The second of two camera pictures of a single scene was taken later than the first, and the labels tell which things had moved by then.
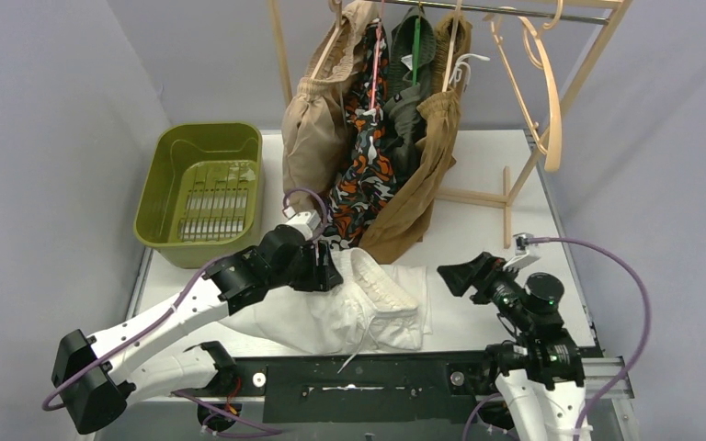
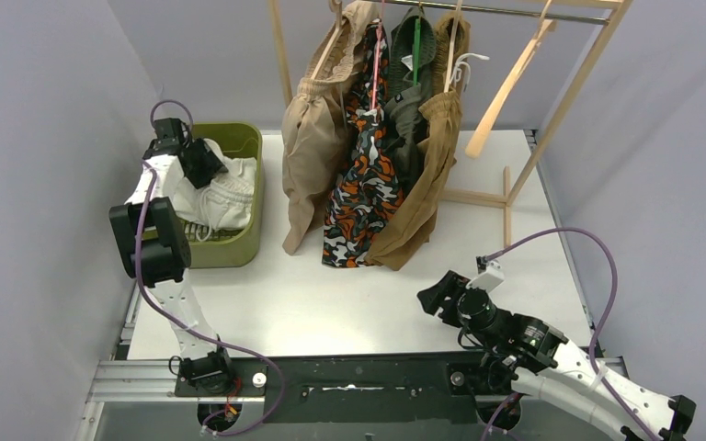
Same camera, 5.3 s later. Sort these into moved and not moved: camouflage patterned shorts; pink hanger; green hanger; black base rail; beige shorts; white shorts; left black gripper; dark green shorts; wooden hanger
Moved: wooden hanger; white shorts; left black gripper
Not moved: beige shorts; black base rail; green hanger; pink hanger; camouflage patterned shorts; dark green shorts
